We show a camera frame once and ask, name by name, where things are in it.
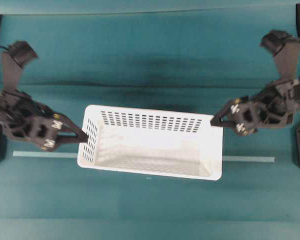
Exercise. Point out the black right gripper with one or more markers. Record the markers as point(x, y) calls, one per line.
point(271, 108)

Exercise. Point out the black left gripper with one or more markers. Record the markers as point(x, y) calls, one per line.
point(31, 121)

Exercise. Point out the white perforated plastic basket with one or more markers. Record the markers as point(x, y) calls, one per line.
point(151, 142)

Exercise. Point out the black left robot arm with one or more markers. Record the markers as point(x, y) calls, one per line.
point(26, 120)

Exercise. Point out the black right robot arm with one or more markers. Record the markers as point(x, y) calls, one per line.
point(273, 107)

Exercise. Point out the long grey tape strip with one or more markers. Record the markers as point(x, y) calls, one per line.
point(73, 155)

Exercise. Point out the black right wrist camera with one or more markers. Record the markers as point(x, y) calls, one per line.
point(285, 50)

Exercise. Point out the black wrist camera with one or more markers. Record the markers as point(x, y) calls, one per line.
point(285, 50)
point(13, 61)

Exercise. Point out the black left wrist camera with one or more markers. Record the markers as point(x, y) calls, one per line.
point(13, 61)

